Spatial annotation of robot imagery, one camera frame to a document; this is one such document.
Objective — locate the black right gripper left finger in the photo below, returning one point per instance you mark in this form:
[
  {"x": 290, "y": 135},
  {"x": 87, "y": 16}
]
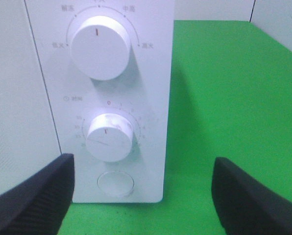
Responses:
[{"x": 38, "y": 205}]

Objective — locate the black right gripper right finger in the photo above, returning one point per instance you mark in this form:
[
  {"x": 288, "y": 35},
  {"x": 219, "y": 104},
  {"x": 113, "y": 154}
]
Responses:
[{"x": 245, "y": 206}]

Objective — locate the white microwave door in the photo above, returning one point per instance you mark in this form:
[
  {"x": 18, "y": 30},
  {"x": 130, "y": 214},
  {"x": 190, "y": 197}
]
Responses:
[{"x": 28, "y": 139}]

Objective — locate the round microwave door button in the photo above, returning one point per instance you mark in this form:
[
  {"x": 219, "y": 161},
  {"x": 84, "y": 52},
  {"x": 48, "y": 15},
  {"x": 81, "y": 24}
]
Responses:
[{"x": 115, "y": 183}]

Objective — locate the white microwave knob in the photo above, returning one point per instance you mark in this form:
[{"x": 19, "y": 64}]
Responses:
[
  {"x": 110, "y": 137},
  {"x": 100, "y": 48}
]

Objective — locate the white microwave oven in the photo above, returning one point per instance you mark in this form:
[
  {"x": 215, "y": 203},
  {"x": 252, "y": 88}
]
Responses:
[{"x": 140, "y": 94}]

